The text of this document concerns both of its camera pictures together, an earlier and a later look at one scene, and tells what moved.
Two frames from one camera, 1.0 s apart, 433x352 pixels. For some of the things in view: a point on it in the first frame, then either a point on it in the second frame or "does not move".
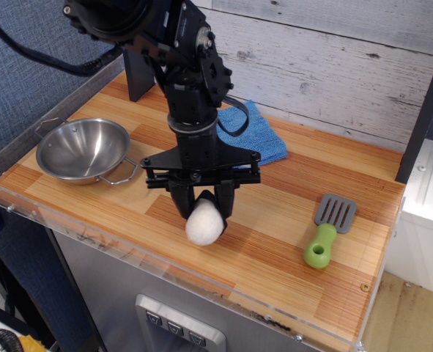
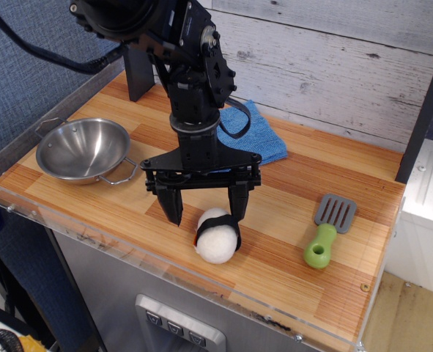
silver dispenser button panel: (162, 328) does not move
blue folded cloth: (261, 138) does not move
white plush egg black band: (205, 223) to (217, 237)
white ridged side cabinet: (419, 248) does not move
